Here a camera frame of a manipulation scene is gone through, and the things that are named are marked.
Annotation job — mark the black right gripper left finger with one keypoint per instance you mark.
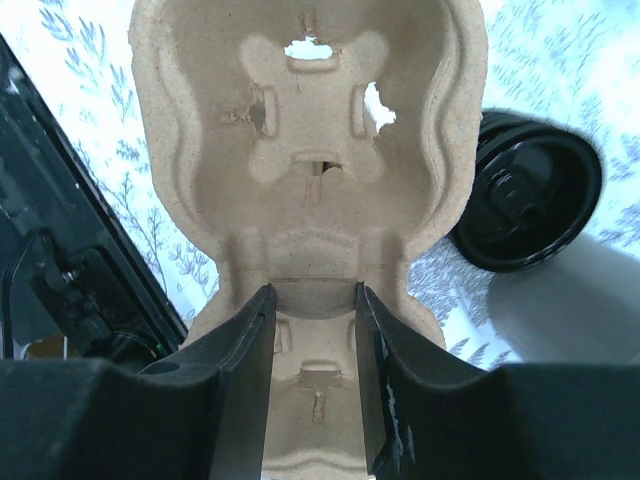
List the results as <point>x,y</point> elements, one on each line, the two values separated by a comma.
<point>200,413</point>

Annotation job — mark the floral table mat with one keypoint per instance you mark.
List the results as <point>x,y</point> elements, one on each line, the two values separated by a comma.
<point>572,62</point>

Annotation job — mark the stack of black lids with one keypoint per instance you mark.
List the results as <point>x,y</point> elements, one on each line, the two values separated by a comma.
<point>536,187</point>

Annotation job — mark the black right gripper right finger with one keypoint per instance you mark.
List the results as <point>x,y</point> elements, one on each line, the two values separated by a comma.
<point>429,415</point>

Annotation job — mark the pulp cup carrier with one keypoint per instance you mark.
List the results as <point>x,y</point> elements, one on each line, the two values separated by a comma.
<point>313,146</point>

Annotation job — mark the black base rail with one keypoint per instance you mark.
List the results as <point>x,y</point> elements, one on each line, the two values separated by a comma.
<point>69,271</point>

